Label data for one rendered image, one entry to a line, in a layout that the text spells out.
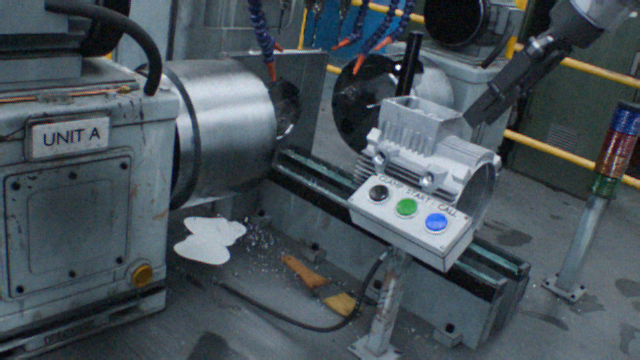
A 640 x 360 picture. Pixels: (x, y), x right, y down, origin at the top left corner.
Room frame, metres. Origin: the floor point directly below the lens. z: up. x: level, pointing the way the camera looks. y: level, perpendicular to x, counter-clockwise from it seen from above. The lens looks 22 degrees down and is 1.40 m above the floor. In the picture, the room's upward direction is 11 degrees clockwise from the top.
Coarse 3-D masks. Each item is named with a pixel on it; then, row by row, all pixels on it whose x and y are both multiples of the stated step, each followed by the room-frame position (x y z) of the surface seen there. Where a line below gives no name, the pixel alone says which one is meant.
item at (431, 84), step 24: (360, 72) 1.41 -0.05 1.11; (384, 72) 1.37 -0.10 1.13; (432, 72) 1.43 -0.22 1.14; (336, 96) 1.45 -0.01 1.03; (360, 96) 1.40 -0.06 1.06; (384, 96) 1.36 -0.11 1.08; (432, 96) 1.37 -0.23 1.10; (336, 120) 1.44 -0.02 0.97; (360, 120) 1.39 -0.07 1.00; (360, 144) 1.38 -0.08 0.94
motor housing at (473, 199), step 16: (448, 144) 0.98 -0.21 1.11; (464, 144) 0.99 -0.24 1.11; (368, 160) 1.00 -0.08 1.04; (400, 160) 0.97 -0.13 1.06; (416, 160) 0.98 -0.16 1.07; (432, 160) 0.97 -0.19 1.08; (448, 160) 0.96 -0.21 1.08; (464, 160) 0.95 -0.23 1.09; (480, 160) 0.95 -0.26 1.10; (368, 176) 0.99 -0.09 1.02; (400, 176) 0.97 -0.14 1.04; (416, 176) 0.94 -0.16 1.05; (448, 176) 0.94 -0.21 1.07; (480, 176) 1.04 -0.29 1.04; (496, 176) 1.02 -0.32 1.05; (448, 192) 0.91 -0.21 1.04; (464, 192) 1.05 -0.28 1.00; (480, 192) 1.04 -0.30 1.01; (464, 208) 1.04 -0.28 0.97; (480, 208) 1.03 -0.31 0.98
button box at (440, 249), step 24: (360, 192) 0.81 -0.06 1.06; (408, 192) 0.80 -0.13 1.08; (360, 216) 0.79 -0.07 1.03; (384, 216) 0.76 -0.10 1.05; (408, 216) 0.75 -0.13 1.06; (456, 216) 0.74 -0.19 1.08; (408, 240) 0.74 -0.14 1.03; (432, 240) 0.71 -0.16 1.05; (456, 240) 0.72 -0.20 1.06; (432, 264) 0.73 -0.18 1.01
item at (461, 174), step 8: (368, 136) 1.02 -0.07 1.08; (376, 136) 1.02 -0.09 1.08; (376, 144) 1.02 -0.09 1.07; (496, 160) 1.01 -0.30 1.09; (456, 168) 0.92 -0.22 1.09; (464, 168) 0.92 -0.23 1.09; (496, 168) 1.01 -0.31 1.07; (456, 176) 0.91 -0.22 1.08; (464, 176) 0.91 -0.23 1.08; (464, 184) 0.91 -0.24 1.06; (480, 224) 1.02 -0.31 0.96
